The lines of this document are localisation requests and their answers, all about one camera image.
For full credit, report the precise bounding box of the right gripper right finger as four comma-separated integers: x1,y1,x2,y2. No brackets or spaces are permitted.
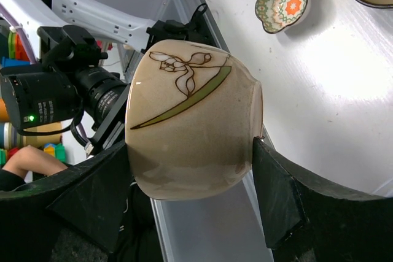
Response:
252,137,392,261

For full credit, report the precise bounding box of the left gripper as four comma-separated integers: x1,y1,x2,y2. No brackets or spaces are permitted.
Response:
85,84,130,155

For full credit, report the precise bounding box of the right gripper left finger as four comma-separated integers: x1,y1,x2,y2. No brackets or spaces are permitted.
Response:
1,142,131,261

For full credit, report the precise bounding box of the beige bowl with flower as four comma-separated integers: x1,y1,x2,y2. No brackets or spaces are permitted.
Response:
125,40,263,201

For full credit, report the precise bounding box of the person forearm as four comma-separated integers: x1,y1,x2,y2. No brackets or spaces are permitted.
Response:
1,145,68,190

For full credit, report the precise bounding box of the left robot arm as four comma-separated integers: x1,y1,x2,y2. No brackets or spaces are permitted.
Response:
1,0,215,155

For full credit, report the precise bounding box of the aluminium frame rail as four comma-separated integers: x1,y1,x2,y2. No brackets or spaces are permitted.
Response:
125,6,273,261

